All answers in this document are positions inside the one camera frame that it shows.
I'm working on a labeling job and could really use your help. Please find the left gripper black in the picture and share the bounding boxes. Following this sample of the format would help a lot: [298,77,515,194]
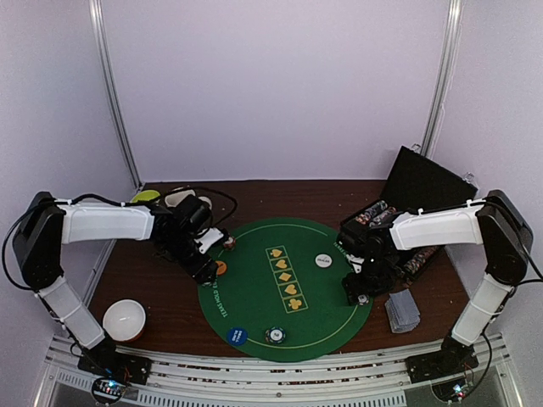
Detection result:
[160,231,218,284]

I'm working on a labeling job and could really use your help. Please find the poker chip stack edge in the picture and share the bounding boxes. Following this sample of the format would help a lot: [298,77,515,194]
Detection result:
[357,294,370,306]

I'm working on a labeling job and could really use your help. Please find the poker chip stack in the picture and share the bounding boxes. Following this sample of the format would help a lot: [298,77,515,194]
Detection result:
[265,326,286,344]
[223,237,236,250]

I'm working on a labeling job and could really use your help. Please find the poker chip stack front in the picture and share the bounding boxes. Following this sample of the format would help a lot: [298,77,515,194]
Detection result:
[265,326,286,344]

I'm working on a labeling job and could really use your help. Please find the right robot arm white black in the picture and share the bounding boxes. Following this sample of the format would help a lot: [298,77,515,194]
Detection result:
[338,189,534,375]

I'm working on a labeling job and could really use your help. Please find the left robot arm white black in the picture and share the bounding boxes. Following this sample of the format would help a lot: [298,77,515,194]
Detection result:
[10,192,228,376]

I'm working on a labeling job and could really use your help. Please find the orange big blind button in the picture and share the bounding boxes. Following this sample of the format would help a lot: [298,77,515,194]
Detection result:
[216,261,227,276]

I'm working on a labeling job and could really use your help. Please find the loose playing card deck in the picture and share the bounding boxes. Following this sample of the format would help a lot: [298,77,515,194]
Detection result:
[384,289,420,334]

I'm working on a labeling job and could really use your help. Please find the chip row in case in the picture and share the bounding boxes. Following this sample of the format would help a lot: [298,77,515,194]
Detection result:
[355,200,397,226]
[403,246,439,277]

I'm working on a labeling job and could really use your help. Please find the white dealer button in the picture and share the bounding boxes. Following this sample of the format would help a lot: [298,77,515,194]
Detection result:
[315,254,333,269]

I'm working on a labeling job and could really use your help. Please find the upper chip row in case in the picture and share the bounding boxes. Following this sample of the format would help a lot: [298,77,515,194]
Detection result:
[355,200,397,226]

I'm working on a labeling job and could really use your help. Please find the decorated ceramic mug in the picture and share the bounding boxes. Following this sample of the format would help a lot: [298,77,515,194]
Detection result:
[164,188,212,211]

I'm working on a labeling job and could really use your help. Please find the blue small blind button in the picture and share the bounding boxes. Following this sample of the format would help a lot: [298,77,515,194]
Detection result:
[226,327,248,347]

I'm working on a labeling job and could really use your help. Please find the round green poker mat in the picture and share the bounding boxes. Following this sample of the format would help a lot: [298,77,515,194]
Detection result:
[198,218,373,363]

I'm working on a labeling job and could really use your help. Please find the green tennis ball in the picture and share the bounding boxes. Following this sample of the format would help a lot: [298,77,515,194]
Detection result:
[131,190,160,203]

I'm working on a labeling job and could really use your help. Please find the white bowl red outside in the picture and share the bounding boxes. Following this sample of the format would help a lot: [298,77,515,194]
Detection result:
[102,299,147,343]

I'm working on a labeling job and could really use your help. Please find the black poker chip case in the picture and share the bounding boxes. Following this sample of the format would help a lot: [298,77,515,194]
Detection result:
[337,147,478,272]

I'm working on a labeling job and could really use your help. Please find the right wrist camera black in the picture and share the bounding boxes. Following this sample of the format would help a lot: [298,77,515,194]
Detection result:
[337,222,368,257]

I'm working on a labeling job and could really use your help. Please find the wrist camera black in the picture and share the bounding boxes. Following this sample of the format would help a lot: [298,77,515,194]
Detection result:
[337,222,368,257]
[173,195,211,236]

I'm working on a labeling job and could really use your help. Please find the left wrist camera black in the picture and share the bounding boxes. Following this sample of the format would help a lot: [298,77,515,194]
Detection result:
[173,195,211,236]

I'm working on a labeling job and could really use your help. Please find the aluminium rail frame front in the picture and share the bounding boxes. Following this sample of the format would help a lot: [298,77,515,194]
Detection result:
[31,335,525,406]

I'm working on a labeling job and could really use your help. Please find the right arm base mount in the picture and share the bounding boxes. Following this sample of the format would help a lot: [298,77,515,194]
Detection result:
[405,349,479,383]

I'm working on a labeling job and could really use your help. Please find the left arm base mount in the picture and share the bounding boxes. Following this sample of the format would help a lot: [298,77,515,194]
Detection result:
[77,340,152,385]

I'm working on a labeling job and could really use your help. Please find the right black cable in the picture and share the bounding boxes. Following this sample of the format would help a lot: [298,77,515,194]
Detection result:
[521,241,543,283]

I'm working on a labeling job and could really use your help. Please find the black cable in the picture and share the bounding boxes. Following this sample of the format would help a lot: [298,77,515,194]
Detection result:
[2,186,238,289]
[521,241,543,283]

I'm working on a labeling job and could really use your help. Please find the left black cable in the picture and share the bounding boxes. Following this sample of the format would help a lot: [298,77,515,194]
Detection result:
[2,186,238,289]

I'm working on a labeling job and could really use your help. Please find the right aluminium post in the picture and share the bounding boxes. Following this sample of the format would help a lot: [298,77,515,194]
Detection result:
[420,0,463,159]

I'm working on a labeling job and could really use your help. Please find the aluminium post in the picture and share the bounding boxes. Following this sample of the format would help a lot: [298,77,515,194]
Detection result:
[420,0,463,159]
[89,0,132,167]

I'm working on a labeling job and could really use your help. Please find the left aluminium post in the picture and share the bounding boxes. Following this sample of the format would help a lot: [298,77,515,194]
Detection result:
[89,0,132,167]

